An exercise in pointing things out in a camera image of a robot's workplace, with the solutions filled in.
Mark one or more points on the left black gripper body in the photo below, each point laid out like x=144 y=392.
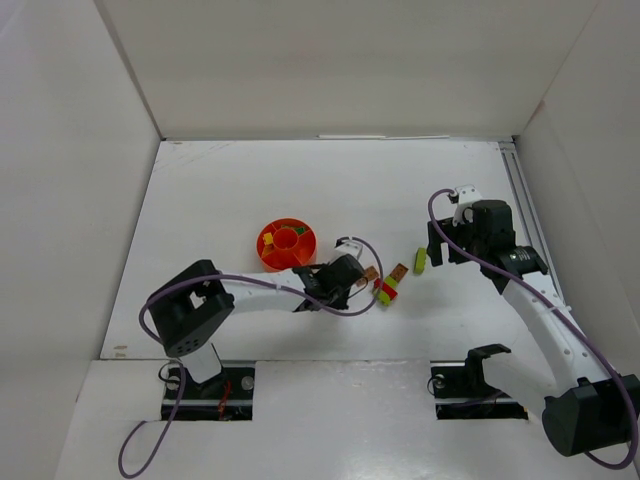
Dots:
x=353 y=273

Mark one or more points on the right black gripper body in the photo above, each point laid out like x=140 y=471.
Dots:
x=442 y=240

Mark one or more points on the lime green long lego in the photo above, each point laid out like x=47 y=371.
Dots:
x=420 y=261

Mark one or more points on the red and lime lego stack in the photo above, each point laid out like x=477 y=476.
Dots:
x=385 y=291

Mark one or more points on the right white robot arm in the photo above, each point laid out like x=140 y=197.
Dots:
x=586 y=404

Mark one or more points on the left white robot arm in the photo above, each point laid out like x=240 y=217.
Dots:
x=188 y=310

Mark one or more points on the brown studded lego plate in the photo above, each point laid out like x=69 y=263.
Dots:
x=370 y=275

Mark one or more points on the brown upside-down lego plate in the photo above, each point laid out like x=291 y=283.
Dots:
x=398 y=272

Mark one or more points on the orange round divided container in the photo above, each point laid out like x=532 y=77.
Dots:
x=290 y=249

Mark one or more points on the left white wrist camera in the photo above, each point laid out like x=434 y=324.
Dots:
x=347 y=246

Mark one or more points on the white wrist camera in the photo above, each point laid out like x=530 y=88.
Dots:
x=463 y=199
x=347 y=246

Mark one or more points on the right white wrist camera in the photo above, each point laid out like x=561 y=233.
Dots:
x=463 y=199

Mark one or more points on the aluminium rail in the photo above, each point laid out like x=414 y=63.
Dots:
x=527 y=211

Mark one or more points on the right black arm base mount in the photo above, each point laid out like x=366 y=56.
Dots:
x=461 y=393

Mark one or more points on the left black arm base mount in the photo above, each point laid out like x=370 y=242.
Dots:
x=228 y=397

